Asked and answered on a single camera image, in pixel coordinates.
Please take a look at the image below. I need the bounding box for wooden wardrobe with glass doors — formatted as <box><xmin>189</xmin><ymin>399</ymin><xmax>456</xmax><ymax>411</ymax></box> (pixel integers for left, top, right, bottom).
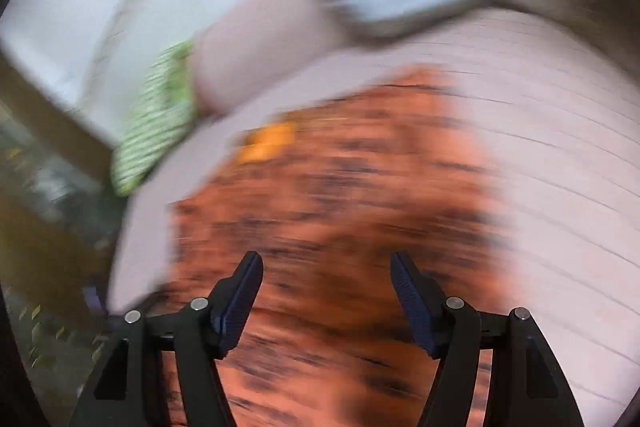
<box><xmin>0</xmin><ymin>52</ymin><xmax>126</xmax><ymax>358</ymax></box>

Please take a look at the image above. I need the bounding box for green patterned pillow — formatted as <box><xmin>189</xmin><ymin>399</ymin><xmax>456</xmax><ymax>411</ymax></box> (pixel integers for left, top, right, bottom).
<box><xmin>110</xmin><ymin>41</ymin><xmax>198</xmax><ymax>198</ymax></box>

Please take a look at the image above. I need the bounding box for beige quilted bed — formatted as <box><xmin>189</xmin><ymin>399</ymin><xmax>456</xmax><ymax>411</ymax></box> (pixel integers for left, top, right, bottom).
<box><xmin>107</xmin><ymin>7</ymin><xmax>640</xmax><ymax>427</ymax></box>

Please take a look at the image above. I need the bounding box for beige pillow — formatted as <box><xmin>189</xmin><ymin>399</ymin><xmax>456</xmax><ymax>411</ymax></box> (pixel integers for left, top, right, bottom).
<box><xmin>192</xmin><ymin>0</ymin><xmax>361</xmax><ymax>115</ymax></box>

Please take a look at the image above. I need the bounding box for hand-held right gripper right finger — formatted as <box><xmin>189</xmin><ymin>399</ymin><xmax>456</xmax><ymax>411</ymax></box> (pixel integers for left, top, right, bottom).
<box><xmin>390</xmin><ymin>251</ymin><xmax>586</xmax><ymax>427</ymax></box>

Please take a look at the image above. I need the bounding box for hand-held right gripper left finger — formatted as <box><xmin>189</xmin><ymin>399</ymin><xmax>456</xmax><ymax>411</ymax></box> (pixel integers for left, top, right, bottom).
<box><xmin>70</xmin><ymin>251</ymin><xmax>264</xmax><ymax>427</ymax></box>

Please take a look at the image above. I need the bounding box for orange floral pillow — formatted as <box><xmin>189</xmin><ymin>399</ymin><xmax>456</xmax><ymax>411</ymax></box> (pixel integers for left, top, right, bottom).
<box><xmin>167</xmin><ymin>64</ymin><xmax>506</xmax><ymax>427</ymax></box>

